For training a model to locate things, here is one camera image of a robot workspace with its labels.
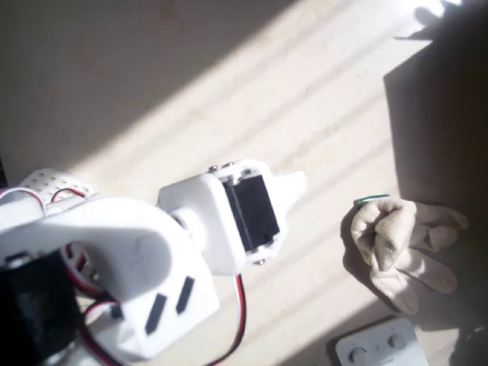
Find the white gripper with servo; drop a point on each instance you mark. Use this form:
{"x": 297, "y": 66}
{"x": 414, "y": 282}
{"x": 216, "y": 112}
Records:
{"x": 255, "y": 213}

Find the cream knitted work glove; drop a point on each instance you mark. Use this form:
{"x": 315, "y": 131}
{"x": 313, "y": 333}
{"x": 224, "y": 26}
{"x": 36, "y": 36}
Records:
{"x": 396, "y": 236}

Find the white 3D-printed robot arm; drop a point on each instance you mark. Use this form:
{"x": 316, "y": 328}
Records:
{"x": 126, "y": 228}

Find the thin green-edged card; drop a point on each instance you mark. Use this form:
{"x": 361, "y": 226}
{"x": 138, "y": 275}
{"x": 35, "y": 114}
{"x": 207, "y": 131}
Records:
{"x": 371, "y": 199}

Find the white device with round knobs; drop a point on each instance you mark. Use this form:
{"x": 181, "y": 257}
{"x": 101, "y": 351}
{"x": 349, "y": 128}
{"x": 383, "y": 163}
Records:
{"x": 381, "y": 348}

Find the white perforated arm base plate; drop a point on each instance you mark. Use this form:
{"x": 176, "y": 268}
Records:
{"x": 42, "y": 183}

